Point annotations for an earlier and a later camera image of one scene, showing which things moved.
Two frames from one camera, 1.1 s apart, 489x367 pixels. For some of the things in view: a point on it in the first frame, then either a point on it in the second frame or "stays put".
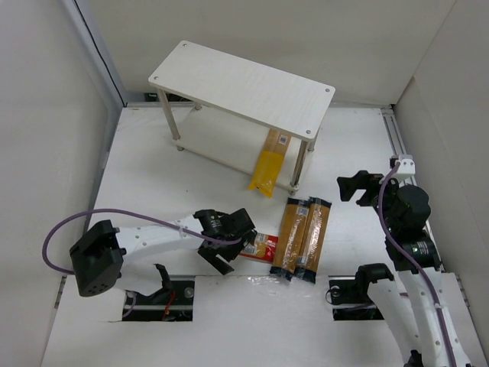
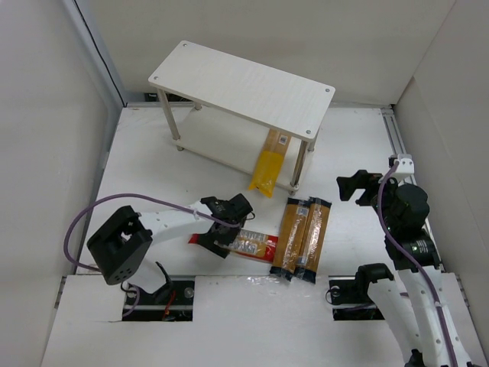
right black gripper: [361, 187] stays put
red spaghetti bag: [263, 248] stays put
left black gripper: [237, 242] to [220, 234]
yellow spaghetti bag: [274, 150] stays put
